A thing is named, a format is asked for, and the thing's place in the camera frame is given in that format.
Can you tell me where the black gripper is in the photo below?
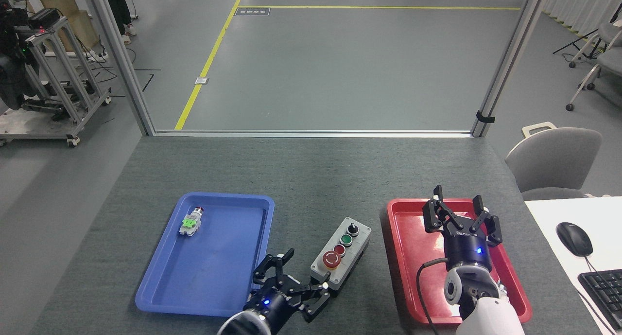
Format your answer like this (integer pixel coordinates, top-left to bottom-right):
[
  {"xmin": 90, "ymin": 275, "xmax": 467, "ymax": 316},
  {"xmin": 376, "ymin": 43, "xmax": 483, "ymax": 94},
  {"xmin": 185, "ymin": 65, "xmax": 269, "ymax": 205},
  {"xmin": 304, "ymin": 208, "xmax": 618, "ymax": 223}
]
[
  {"xmin": 421, "ymin": 185, "xmax": 503, "ymax": 271},
  {"xmin": 242, "ymin": 248, "xmax": 332, "ymax": 335}
]

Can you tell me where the grey three-button control box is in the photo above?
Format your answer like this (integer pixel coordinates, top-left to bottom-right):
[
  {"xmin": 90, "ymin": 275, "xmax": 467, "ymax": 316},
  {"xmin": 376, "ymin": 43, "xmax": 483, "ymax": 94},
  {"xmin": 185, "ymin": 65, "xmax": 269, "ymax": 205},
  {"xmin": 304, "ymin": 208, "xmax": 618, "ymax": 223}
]
[{"xmin": 310, "ymin": 217, "xmax": 372, "ymax": 298}]

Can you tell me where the push button with green label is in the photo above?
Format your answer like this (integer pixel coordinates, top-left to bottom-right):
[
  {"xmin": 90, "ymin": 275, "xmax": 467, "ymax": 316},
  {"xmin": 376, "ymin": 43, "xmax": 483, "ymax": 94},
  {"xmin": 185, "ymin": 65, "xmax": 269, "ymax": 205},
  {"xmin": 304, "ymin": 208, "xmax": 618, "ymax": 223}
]
[{"xmin": 178, "ymin": 206, "xmax": 205, "ymax": 237}]

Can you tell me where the cardboard box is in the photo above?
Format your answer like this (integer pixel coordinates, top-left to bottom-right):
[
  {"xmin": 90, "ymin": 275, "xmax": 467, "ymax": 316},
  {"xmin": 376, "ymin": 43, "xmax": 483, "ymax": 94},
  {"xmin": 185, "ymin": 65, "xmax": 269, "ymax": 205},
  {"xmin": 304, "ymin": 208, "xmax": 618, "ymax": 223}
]
[{"xmin": 28, "ymin": 0, "xmax": 100, "ymax": 53}]

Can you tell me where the red plastic tray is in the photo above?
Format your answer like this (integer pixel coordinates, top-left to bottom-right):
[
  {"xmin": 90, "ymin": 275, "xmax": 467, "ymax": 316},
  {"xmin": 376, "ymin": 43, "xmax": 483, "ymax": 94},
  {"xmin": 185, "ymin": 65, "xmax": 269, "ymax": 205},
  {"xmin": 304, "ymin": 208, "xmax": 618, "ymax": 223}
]
[{"xmin": 387, "ymin": 198, "xmax": 533, "ymax": 325}]

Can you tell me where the white desk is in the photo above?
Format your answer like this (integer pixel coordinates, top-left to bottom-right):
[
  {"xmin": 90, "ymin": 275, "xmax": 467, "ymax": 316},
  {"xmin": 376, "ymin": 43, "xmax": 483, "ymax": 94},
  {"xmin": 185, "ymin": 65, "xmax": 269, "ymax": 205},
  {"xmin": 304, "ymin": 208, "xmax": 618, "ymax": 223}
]
[{"xmin": 524, "ymin": 195, "xmax": 622, "ymax": 335}]

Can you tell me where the blue plastic tray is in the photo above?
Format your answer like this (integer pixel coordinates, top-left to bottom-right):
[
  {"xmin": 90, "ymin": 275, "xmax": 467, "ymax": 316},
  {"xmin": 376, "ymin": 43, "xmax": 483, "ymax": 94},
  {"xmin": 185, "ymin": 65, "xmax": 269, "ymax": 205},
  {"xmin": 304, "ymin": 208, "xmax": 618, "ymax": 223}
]
[{"xmin": 135, "ymin": 193, "xmax": 275, "ymax": 318}]

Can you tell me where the grey office chair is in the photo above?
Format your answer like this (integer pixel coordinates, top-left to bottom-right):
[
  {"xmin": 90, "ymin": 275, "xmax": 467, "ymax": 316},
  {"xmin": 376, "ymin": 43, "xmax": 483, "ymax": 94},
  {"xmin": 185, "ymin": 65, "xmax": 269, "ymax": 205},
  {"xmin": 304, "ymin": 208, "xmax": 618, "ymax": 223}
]
[{"xmin": 504, "ymin": 127, "xmax": 603, "ymax": 201}]

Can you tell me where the black computer mouse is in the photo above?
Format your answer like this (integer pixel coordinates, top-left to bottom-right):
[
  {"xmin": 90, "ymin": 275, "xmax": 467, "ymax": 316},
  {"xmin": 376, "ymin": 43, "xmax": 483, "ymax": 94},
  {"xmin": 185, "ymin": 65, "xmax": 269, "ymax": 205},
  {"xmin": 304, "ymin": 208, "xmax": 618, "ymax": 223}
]
[{"xmin": 556, "ymin": 222, "xmax": 594, "ymax": 257}]

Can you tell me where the black keyboard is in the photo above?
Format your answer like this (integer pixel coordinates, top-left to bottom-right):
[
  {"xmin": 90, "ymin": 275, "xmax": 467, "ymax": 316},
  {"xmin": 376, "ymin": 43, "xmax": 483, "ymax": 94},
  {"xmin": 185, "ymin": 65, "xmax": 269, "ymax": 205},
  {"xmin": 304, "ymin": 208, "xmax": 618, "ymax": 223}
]
[{"xmin": 578, "ymin": 269, "xmax": 622, "ymax": 332}]

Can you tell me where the grey chair with white legs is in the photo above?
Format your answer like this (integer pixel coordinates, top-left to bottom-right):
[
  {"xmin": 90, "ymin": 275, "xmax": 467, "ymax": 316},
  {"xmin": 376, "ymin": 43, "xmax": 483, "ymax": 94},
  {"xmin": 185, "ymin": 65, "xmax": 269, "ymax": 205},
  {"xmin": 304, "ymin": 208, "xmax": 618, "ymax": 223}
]
[{"xmin": 566, "ymin": 21, "xmax": 622, "ymax": 112}]

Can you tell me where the white curtain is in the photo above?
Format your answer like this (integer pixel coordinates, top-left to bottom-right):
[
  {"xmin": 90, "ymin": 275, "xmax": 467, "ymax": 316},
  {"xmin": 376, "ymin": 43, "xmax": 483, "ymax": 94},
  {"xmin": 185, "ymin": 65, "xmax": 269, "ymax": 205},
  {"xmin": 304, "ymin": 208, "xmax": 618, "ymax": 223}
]
[{"xmin": 541, "ymin": 0, "xmax": 622, "ymax": 40}]

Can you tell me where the person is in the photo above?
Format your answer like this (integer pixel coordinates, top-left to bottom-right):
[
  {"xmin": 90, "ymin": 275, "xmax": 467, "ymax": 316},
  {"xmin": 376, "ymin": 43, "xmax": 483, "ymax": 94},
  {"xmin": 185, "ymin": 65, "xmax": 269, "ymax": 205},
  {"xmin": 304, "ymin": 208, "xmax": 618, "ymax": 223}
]
[{"xmin": 101, "ymin": 0, "xmax": 138, "ymax": 45}]

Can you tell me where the black machine on cart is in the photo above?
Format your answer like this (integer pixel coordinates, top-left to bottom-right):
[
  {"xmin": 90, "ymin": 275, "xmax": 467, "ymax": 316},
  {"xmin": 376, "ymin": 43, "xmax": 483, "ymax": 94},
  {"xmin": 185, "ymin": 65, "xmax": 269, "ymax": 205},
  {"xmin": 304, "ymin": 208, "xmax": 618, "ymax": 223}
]
[{"xmin": 0, "ymin": 0, "xmax": 47, "ymax": 110}]

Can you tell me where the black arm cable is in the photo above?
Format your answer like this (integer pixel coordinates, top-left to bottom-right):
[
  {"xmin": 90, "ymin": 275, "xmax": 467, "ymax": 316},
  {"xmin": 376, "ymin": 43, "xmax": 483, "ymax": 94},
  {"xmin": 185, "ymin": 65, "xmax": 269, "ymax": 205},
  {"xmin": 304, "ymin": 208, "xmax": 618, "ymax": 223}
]
[{"xmin": 416, "ymin": 257, "xmax": 449, "ymax": 335}]

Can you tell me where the white handle behind chair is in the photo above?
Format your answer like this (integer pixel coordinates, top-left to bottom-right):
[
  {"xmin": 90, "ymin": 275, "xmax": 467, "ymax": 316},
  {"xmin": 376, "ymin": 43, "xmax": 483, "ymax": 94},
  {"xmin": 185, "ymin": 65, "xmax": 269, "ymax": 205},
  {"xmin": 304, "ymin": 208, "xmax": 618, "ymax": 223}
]
[{"xmin": 521, "ymin": 122, "xmax": 557, "ymax": 140}]

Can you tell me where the silver aluminium rail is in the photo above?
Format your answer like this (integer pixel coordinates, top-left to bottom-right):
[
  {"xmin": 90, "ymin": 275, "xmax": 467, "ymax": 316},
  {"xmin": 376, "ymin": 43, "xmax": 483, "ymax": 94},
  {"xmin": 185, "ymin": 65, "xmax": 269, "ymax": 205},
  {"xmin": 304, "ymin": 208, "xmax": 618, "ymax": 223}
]
[{"xmin": 155, "ymin": 129, "xmax": 474, "ymax": 139}]

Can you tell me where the silver aluminium post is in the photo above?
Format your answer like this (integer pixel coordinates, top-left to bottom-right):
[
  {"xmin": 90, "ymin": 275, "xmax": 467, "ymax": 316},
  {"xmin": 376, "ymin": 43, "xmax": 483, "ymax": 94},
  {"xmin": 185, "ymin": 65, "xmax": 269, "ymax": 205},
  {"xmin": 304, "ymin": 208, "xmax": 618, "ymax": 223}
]
[
  {"xmin": 86, "ymin": 0, "xmax": 156, "ymax": 136},
  {"xmin": 471, "ymin": 0, "xmax": 550, "ymax": 138}
]

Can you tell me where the aluminium frame cart on wheels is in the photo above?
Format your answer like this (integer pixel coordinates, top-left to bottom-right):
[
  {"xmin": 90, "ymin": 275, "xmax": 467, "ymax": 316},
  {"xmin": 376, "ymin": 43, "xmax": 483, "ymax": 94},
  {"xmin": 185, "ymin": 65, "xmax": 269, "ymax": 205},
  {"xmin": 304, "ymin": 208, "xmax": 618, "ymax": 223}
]
[{"xmin": 0, "ymin": 17, "xmax": 112, "ymax": 148}]

